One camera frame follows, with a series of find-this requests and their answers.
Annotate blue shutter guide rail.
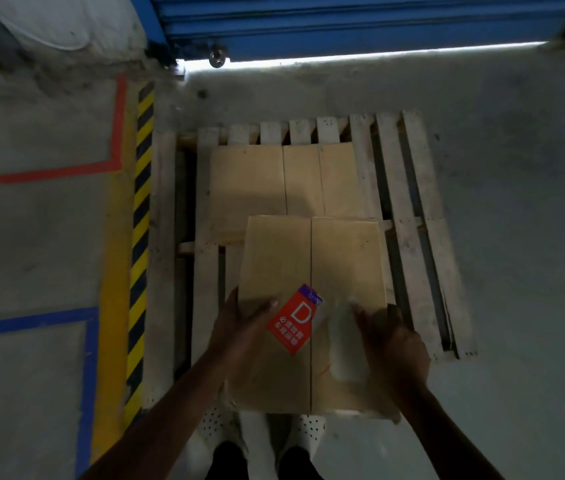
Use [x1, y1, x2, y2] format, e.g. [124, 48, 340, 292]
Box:
[128, 0, 186, 78]

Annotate person's left hand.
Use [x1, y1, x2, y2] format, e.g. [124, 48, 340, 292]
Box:
[207, 287, 281, 375]

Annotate blue floor tape line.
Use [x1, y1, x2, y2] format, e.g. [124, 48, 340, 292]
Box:
[0, 307, 101, 480]

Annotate red floor tape line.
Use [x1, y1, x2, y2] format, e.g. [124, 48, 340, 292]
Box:
[0, 74, 129, 191]

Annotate yellow black hazard tape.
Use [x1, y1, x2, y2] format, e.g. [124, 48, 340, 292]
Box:
[123, 80, 156, 428]

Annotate cardboard box black print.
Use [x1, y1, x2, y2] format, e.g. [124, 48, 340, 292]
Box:
[282, 142, 369, 221]

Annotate person's right hand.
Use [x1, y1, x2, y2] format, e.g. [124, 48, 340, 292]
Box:
[352, 302, 432, 395]

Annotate white wall cable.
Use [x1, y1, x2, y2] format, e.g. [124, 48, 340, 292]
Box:
[0, 0, 93, 52]

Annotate cardboard box red label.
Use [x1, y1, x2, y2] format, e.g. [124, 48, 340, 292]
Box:
[226, 214, 402, 425]

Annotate blue roller shutter door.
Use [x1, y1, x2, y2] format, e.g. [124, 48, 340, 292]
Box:
[150, 0, 565, 63]

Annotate person's right forearm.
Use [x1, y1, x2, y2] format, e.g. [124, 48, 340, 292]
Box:
[397, 382, 506, 480]

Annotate white perforated left shoe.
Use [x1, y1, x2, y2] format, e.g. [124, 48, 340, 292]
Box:
[195, 402, 249, 455]

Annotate white perforated shoe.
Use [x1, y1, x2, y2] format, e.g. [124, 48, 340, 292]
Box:
[287, 413, 327, 453]
[195, 402, 249, 455]

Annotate wooden pallet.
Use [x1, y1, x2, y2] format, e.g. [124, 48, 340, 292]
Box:
[142, 110, 478, 411]

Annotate black trousers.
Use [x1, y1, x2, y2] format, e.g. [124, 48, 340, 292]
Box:
[205, 439, 323, 480]

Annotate white perforated right shoe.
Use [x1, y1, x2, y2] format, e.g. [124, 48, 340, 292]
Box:
[287, 413, 327, 453]

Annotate person's left forearm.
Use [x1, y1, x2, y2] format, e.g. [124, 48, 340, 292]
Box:
[80, 349, 229, 480]

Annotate plain cardboard box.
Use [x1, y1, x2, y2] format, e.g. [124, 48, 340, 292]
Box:
[206, 144, 288, 245]

